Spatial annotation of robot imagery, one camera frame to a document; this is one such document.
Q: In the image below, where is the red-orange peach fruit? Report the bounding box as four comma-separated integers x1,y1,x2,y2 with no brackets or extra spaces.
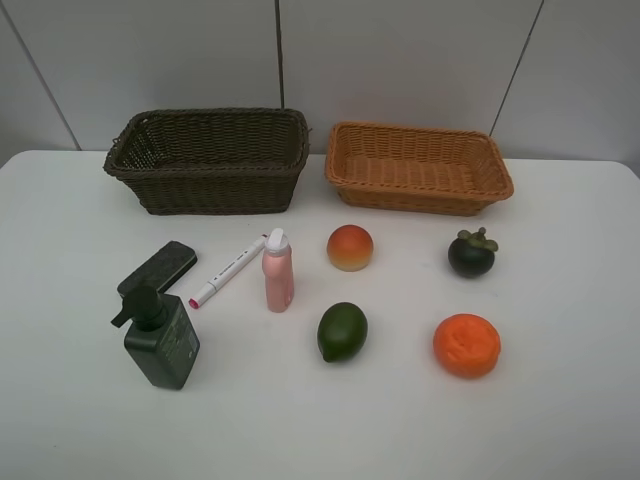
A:
326,225,374,272

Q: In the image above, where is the pink small bottle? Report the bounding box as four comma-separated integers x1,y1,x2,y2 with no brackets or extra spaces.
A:
262,228,294,313

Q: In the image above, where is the green lime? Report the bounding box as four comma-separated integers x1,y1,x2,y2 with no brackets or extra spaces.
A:
316,302,368,363

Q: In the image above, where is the white pink-tipped marker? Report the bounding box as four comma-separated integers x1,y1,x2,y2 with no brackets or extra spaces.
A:
188,234,267,309

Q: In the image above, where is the black whiteboard eraser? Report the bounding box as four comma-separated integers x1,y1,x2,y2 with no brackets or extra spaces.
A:
117,241,198,297

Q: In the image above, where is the dark purple mangosteen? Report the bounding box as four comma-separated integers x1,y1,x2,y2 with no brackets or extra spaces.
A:
447,227,499,278

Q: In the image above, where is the peeled orange tangerine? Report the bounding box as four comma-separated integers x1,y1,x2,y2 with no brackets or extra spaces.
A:
432,313,502,379

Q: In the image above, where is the dark green pump bottle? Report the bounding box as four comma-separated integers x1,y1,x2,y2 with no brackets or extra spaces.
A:
111,286,200,390

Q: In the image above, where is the orange wicker basket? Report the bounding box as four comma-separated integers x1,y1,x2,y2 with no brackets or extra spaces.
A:
325,122,514,216

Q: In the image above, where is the dark brown wicker basket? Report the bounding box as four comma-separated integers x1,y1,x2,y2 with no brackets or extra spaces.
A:
104,108,309,216

